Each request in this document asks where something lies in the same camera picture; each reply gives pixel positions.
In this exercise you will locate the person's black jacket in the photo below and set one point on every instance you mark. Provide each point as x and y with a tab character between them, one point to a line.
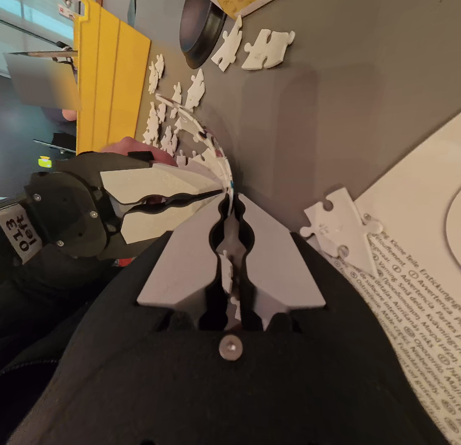
36	308

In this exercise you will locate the person's left hand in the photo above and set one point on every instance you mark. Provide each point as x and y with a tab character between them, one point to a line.
137	145

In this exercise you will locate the four-piece white puzzle section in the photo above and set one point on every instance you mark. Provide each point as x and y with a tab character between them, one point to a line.
214	148

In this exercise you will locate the white puzzle pieces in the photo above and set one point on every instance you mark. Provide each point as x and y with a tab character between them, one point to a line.
270	50

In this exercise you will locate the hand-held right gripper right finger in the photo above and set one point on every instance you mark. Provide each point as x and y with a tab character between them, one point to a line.
288	272

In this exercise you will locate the yellow plastic case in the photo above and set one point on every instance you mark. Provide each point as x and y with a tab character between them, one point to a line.
108	74

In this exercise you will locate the white instruction sheet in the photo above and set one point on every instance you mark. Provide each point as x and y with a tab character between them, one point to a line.
414	185

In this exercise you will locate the black round ball stand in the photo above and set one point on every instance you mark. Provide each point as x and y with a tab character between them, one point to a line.
201	45

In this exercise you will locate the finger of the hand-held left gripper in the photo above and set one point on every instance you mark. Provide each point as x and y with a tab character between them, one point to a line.
155	221
155	182

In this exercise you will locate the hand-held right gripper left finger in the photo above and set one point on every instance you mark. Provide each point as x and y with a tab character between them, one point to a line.
173	272

